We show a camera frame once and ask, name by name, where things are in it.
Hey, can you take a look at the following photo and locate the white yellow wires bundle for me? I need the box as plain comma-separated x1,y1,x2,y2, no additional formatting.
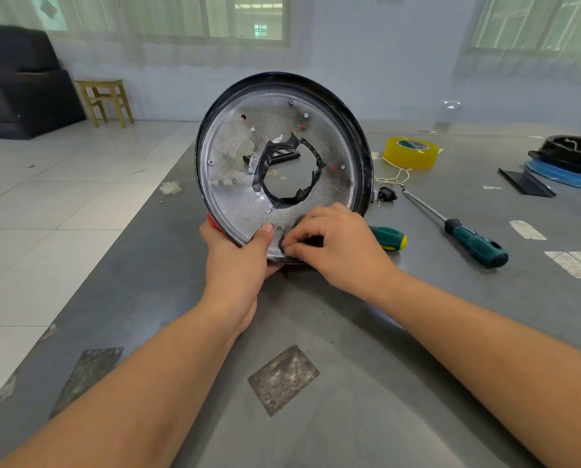
373,158,412,187

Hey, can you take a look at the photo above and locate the blue plastic ring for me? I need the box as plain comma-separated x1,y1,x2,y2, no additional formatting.
524,159,581,194

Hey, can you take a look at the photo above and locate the black armchair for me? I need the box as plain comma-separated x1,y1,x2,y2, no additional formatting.
0,25,86,141

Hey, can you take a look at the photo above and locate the wooden stool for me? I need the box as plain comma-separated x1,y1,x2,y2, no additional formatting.
74,79,136,129

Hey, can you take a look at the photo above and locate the person's left hand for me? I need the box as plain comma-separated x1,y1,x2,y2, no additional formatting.
199,220,284,337

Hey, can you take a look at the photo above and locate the black round housing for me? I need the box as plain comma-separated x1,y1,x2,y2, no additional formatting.
528,135,581,179

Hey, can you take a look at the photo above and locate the black bit set case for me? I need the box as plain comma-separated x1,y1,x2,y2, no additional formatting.
243,146,301,165

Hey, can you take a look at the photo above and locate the clear acrylic stand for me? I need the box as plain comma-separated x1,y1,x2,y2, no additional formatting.
419,99,463,135

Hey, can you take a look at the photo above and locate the person's left forearm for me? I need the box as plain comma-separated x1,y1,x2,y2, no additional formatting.
0,296,260,468

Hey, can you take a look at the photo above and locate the narrow sheer curtain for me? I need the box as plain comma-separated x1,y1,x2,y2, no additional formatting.
454,0,581,81

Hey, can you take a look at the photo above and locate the red plastic ring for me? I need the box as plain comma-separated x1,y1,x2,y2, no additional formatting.
206,111,355,233

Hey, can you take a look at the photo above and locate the wide sheer curtain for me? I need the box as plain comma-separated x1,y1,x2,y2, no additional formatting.
0,0,313,69

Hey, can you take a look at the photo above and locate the dark green black screwdriver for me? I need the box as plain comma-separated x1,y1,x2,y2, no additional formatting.
400,187,509,268

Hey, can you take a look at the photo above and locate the black metal round plate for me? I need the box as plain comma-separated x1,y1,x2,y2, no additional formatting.
194,71,375,265

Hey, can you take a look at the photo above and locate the wide window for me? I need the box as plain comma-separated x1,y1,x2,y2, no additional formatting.
29,0,290,47

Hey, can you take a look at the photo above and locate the person's right forearm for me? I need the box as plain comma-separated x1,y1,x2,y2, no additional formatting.
377,272,581,468

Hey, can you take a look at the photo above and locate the narrow window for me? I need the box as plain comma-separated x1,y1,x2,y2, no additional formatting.
468,0,581,54

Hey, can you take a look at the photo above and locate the black flat plate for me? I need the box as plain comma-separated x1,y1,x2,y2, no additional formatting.
497,167,558,198

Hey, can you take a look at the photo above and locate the person's right hand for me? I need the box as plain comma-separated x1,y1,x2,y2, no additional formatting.
281,201,403,300

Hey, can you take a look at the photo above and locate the yellow tape roll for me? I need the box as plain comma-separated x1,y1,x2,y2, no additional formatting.
382,136,441,171

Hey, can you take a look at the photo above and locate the green yellow handle screwdriver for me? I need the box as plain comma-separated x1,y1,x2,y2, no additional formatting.
368,226,409,252

